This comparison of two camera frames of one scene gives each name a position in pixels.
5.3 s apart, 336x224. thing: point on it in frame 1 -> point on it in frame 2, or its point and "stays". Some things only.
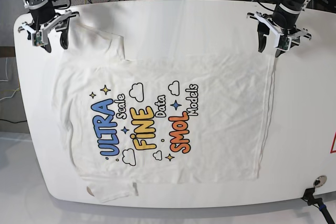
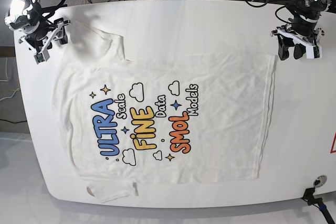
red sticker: x=332 y=150 stays
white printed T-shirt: x=199 y=118 stays
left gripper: x=285 y=17 -> x=302 y=28
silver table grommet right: x=319 y=181 stays
